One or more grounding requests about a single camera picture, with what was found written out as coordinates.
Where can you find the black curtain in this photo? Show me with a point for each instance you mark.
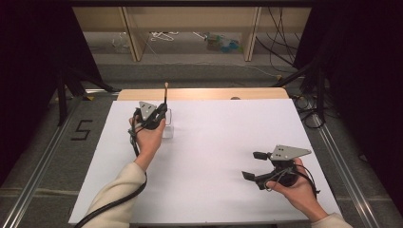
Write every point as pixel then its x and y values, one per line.
pixel 28 79
pixel 364 79

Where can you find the black tripod stand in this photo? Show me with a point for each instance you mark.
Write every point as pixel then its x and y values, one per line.
pixel 68 85
pixel 320 85

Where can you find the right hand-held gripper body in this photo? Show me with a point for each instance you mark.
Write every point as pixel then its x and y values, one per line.
pixel 286 152

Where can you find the person's left hand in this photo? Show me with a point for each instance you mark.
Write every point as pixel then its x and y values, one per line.
pixel 149 139

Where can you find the aluminium floor rail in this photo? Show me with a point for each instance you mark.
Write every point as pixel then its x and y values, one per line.
pixel 345 177
pixel 38 177

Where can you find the person's right hand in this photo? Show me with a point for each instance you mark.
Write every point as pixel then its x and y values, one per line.
pixel 301 196

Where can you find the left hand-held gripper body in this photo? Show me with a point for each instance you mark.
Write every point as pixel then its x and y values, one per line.
pixel 148 114

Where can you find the clear plastic divided organizer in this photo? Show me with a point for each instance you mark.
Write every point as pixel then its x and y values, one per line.
pixel 168 126

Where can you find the dark pencil with orange end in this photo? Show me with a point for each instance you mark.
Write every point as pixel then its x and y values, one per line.
pixel 166 91

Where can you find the light wooden shelf unit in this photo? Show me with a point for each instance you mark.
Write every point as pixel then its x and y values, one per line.
pixel 190 19

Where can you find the clear plastic bag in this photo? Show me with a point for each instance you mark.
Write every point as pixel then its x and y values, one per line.
pixel 121 43

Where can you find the white board sheet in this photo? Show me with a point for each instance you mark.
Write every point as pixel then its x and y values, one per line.
pixel 221 136

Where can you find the colourful plastic toy pile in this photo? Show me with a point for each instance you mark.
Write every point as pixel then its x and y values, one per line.
pixel 223 42

